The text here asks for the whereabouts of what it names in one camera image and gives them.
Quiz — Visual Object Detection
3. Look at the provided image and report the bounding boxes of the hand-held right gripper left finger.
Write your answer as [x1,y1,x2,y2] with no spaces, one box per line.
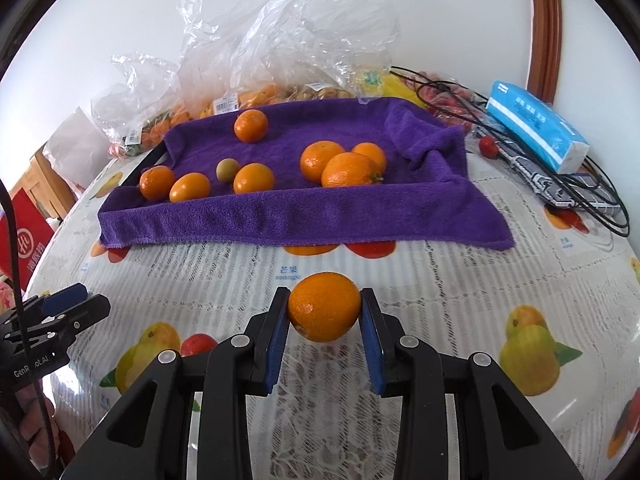
[60,286,292,480]

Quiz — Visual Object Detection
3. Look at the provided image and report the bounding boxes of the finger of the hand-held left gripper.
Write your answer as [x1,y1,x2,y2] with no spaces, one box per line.
[27,294,112,345]
[20,283,87,318]

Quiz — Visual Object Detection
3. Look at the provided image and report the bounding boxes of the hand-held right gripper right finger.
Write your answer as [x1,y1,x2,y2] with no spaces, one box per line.
[359,287,585,480]

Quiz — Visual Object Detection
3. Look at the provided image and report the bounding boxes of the round orange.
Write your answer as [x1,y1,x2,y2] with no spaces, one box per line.
[288,271,362,343]
[233,162,276,195]
[300,141,346,183]
[321,152,383,188]
[139,165,176,201]
[234,109,269,144]
[351,142,388,173]
[169,172,212,204]

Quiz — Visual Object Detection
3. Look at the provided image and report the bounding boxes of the purple towel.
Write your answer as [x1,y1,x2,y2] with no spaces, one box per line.
[97,97,516,251]

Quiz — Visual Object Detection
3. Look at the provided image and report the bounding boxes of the person's left hand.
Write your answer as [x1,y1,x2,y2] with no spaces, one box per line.
[17,394,57,453]

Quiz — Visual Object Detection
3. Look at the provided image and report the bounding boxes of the red paper bag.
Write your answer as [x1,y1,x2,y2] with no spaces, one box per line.
[0,189,56,291]

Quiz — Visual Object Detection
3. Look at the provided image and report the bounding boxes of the wooden chair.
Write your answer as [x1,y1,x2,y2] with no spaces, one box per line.
[20,152,76,221]

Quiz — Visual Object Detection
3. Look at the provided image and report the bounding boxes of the white plastic bag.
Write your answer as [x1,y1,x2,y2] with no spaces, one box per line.
[45,106,108,186]

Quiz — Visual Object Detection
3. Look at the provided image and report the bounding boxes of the clear bag of leafy tangerines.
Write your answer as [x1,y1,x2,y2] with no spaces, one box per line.
[91,54,193,158]

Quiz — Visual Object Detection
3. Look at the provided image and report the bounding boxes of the black and white checked pouch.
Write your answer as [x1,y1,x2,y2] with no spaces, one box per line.
[475,132,618,208]

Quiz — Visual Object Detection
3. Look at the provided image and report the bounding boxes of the clear bag of red tomatoes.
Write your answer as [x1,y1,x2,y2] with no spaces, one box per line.
[407,71,488,133]

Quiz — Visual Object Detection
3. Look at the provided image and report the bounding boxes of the yellow bananas in clear bag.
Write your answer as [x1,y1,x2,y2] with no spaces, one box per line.
[357,67,426,106]

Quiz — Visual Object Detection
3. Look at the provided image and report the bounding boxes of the blue tissue pack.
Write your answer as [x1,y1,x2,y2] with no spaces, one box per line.
[485,80,591,175]

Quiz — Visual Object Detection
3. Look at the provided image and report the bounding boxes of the large clear bag of mandarins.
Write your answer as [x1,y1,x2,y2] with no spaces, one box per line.
[177,0,311,121]

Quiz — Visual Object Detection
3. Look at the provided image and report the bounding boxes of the clear bag of longans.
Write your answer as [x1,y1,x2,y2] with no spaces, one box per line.
[240,0,401,106]

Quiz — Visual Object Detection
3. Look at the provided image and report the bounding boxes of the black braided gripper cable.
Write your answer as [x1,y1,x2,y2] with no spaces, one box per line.
[0,179,58,466]

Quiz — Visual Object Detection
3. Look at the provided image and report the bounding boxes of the looped black cable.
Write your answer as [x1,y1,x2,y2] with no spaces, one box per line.
[390,66,631,237]

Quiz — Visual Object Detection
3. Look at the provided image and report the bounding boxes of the brown wooden door frame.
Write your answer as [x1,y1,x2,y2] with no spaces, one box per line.
[527,0,563,106]

